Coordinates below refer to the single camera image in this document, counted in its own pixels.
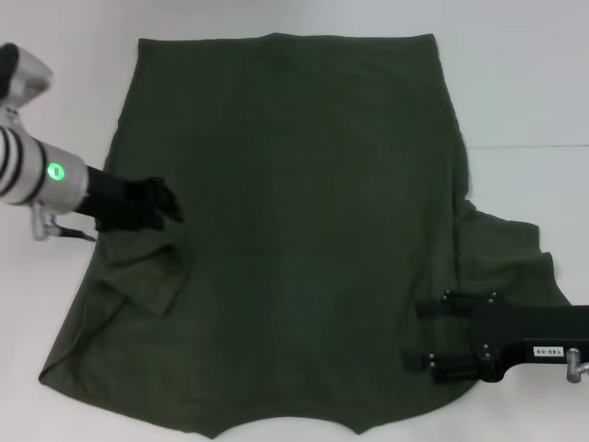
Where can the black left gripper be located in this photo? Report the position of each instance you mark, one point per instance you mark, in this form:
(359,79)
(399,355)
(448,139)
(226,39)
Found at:
(110,202)

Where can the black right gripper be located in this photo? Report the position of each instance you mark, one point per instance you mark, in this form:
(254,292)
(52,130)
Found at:
(529,331)

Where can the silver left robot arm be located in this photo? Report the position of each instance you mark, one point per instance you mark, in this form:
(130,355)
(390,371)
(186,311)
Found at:
(41,179)

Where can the dark green shirt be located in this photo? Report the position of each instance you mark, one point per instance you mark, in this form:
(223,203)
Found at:
(299,184)

